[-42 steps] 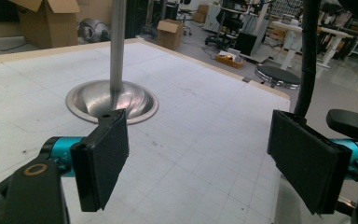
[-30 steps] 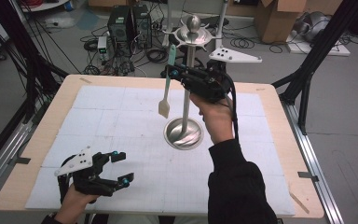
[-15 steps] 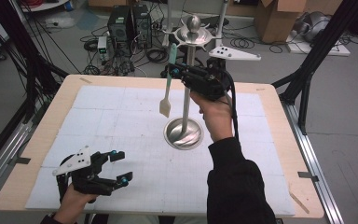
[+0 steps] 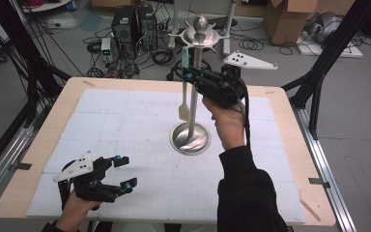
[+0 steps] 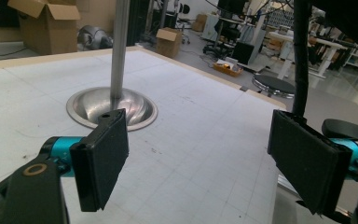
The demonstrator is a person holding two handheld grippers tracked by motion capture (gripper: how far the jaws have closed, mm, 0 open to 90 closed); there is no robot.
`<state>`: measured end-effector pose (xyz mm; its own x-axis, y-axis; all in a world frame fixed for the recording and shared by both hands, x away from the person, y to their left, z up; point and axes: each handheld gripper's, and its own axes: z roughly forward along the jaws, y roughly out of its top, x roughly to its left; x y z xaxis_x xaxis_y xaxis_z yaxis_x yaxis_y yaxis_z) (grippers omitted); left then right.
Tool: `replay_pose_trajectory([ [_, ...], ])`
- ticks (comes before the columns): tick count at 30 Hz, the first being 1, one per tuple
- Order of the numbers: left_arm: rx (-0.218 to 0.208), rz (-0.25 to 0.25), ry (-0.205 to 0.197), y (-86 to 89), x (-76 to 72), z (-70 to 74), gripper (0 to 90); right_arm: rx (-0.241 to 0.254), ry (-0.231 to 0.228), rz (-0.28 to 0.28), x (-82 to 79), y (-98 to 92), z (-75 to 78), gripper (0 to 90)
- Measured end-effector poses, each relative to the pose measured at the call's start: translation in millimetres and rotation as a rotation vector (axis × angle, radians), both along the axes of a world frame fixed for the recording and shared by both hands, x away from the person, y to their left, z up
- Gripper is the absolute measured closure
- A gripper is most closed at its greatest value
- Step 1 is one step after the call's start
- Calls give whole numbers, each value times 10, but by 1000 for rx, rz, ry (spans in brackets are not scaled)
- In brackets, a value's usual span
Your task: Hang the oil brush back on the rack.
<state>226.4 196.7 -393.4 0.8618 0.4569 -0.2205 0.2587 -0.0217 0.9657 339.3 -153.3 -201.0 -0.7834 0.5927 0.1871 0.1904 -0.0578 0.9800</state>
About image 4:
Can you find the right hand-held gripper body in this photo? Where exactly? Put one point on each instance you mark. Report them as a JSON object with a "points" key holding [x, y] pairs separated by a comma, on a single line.
{"points": [[222, 88]]}

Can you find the large open cardboard box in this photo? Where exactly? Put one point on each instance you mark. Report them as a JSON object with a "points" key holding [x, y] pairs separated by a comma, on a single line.
{"points": [[286, 19]]}

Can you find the thin wooden stick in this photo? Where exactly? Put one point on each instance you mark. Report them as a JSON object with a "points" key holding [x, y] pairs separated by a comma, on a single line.
{"points": [[309, 209]]}

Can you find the aluminium rail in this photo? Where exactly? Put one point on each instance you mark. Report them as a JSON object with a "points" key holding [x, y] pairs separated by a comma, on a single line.
{"points": [[322, 154], [3, 164]]}

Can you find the person's left hand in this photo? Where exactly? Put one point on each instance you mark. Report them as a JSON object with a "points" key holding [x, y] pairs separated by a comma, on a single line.
{"points": [[77, 209]]}

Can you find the black frame post with brace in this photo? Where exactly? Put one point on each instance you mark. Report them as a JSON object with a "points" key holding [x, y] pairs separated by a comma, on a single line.
{"points": [[328, 54]]}

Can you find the white flat board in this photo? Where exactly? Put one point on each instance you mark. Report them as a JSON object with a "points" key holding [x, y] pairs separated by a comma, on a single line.
{"points": [[344, 51]]}

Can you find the person's right hand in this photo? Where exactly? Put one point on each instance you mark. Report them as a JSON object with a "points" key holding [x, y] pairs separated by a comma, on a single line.
{"points": [[230, 125]]}

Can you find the small white power supply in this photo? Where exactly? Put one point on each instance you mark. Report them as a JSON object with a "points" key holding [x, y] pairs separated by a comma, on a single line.
{"points": [[106, 48]]}

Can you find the white metal stand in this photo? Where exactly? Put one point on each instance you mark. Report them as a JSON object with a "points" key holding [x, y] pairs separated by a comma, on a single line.
{"points": [[228, 29]]}

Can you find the black computer tower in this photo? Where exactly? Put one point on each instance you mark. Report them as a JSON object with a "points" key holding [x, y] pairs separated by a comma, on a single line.
{"points": [[124, 27], [148, 27]]}

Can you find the black tape strip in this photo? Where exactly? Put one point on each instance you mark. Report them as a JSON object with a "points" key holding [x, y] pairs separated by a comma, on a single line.
{"points": [[319, 182], [21, 166]]}

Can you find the steel utensil rack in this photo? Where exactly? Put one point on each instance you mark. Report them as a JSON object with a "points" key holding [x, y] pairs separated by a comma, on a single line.
{"points": [[191, 135]]}

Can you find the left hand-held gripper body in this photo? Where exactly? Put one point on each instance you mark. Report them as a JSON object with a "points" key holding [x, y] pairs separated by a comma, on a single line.
{"points": [[90, 190]]}

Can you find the white grid mat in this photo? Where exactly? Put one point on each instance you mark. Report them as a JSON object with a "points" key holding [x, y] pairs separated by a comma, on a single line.
{"points": [[125, 135]]}

